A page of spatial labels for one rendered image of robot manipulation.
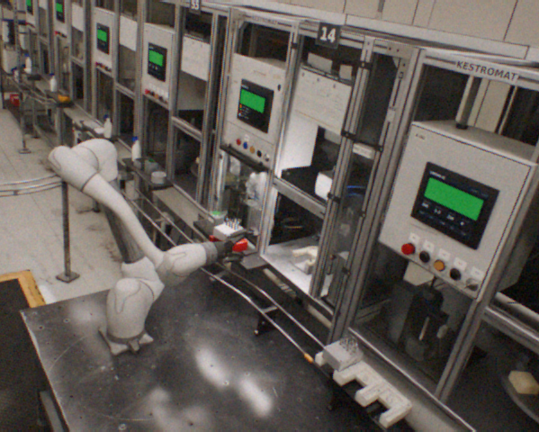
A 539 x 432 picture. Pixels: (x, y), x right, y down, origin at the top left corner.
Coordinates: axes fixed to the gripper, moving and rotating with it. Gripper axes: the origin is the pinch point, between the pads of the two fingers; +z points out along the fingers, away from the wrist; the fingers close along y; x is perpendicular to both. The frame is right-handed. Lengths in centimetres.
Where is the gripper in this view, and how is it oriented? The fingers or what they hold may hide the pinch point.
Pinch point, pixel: (252, 242)
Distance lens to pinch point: 204.9
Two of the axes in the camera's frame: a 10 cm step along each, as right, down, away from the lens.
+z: 7.9, -1.5, 6.0
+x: -6.0, -4.2, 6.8
